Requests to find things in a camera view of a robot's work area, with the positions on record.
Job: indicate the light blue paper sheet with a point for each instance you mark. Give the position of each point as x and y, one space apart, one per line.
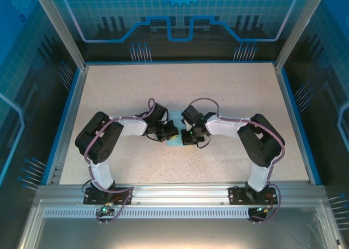
174 143

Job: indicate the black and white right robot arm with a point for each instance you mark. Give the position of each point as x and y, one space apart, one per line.
261 145

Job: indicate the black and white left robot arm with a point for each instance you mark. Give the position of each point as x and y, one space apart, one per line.
101 142

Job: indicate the grey sheet metal panel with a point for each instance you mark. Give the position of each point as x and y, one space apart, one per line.
174 235

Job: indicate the connector board with green light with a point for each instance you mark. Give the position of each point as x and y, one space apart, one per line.
105 210
263 209

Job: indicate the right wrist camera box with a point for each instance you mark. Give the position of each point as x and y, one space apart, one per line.
184 123

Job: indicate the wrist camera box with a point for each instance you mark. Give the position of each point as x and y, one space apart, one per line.
167 117
184 123

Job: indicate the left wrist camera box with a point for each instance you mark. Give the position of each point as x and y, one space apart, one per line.
167 117

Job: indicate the aluminium mounting rail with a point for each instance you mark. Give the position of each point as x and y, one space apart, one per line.
177 194

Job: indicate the blue table border frame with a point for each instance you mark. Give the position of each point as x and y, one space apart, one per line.
180 62

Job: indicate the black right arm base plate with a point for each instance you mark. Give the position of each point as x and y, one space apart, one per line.
234 195

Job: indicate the aluminium table side rail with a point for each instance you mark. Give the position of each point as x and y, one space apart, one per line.
70 129
288 109

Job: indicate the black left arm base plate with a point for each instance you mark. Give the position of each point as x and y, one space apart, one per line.
90 198

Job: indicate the aluminium frame post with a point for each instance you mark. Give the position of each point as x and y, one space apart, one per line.
60 28
298 28

